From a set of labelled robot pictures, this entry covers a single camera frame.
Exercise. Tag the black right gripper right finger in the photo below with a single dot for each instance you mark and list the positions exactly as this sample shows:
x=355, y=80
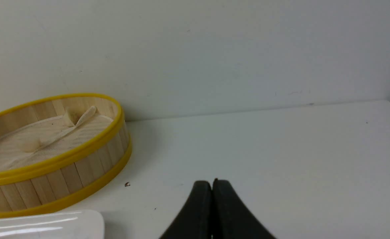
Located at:
x=231, y=219

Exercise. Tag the white square plate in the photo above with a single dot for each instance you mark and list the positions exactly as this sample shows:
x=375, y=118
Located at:
x=80, y=224

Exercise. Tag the bamboo steamer basket yellow rim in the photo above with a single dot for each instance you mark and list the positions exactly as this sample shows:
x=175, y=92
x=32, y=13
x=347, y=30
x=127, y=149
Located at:
x=66, y=179

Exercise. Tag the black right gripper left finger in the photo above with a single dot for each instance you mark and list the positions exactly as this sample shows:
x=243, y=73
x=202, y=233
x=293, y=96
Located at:
x=193, y=220

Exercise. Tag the white steamer liner cloth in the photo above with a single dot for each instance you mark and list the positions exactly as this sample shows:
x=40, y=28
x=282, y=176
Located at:
x=51, y=137

